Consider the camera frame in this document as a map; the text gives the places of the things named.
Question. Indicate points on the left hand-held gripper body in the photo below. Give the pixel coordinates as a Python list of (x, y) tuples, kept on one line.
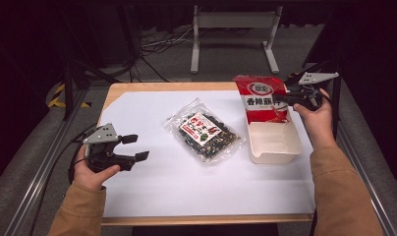
[(103, 134)]

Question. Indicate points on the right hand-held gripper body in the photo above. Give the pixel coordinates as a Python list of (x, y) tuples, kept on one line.
[(316, 78)]

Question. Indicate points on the red seasoning packet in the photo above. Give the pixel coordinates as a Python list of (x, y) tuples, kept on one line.
[(260, 111)]

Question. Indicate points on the cream plastic box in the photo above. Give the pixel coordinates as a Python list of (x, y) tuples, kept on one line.
[(275, 144)]

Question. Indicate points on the person's right hand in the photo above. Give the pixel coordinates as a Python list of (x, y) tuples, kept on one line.
[(319, 126)]

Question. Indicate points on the person's left hand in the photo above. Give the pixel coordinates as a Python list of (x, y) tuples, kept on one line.
[(90, 178)]

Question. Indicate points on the white paper sheet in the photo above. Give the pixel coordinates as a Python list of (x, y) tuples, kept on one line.
[(170, 183)]

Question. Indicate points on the clear dried seaweed packet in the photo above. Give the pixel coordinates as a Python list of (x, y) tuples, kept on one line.
[(203, 131)]

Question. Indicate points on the aluminium rail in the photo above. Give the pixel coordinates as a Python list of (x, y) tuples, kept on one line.
[(39, 177), (370, 187)]

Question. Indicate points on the white metal stand frame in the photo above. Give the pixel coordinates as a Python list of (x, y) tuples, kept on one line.
[(234, 19)]

